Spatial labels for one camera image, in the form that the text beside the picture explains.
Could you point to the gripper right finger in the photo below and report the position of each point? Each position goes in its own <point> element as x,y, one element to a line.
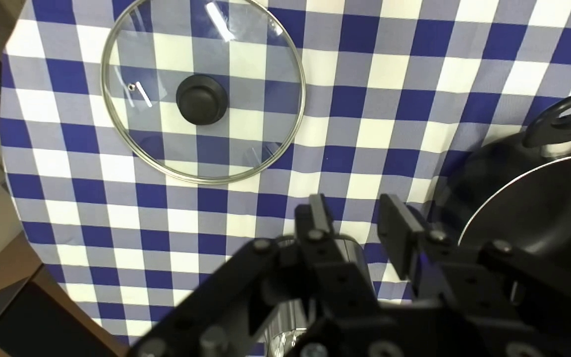
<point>399,238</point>

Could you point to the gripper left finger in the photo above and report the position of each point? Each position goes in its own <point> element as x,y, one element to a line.
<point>325,258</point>

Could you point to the black cooking pot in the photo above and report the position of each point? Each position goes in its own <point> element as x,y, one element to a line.
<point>543,208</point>

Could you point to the blue white checkered tablecloth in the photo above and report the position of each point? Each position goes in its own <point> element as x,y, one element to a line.
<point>389,74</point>

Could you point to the glass pot lid black knob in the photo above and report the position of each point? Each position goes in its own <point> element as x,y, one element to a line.
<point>201,99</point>

